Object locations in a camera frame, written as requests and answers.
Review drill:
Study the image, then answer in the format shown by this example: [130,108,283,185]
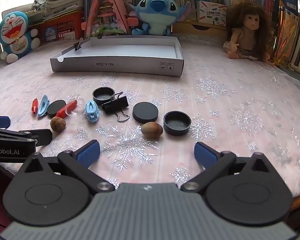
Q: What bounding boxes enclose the brown haired doll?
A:
[223,1,276,67]

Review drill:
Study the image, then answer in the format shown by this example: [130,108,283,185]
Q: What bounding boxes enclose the wooden drawer box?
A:
[172,20,228,39]

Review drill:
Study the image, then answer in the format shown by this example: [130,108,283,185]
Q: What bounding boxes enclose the white cardboard box tray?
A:
[50,35,184,77]

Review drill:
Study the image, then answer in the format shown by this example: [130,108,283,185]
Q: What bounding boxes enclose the brown acorn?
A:
[141,122,164,139]

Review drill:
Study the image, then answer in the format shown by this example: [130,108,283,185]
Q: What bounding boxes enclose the white box with crayon print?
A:
[196,1,228,27]

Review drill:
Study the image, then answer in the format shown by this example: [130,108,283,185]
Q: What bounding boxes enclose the pink triangular miniature house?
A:
[81,0,141,39]

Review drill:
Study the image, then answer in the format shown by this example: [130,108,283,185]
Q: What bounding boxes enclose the gold wrapping sheets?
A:
[275,5,300,66]

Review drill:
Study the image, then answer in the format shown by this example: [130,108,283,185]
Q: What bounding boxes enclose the blue cat plush toy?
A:
[0,11,39,63]

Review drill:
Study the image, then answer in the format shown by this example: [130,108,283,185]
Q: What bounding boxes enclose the black cap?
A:
[92,87,115,106]
[163,111,192,136]

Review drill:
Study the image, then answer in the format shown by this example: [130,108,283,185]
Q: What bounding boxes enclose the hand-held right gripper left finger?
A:
[22,139,115,193]

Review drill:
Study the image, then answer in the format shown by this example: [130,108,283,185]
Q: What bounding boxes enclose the clear plastic ball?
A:
[65,94,86,117]

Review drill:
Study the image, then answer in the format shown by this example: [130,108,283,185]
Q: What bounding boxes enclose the dark brown nut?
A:
[50,117,66,132]

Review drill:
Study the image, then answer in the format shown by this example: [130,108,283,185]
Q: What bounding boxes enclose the large black binder clip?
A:
[101,92,130,123]

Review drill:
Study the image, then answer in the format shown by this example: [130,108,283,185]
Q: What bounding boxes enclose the red ribbed tube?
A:
[56,100,78,119]

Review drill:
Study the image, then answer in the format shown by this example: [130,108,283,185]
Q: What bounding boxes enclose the pink snowflake tablecloth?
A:
[0,34,300,198]

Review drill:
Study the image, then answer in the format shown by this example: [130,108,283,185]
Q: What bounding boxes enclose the blue alien plush toy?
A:
[128,0,192,36]

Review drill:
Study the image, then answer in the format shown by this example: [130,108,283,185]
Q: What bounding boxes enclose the black round disc lid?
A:
[47,100,67,118]
[132,102,159,124]

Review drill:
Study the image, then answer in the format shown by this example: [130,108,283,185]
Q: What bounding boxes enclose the light blue plastic clip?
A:
[37,95,50,117]
[84,100,100,123]

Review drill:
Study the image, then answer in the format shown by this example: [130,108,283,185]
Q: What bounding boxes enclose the stack of books and papers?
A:
[31,0,87,23]

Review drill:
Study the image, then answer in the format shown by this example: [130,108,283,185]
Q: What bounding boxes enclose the small red pen cap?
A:
[31,98,39,116]

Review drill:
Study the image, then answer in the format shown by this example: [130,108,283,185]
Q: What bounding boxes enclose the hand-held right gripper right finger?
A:
[180,142,274,193]

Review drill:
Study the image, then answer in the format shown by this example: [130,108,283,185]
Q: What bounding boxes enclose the red plastic crate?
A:
[27,11,87,48]

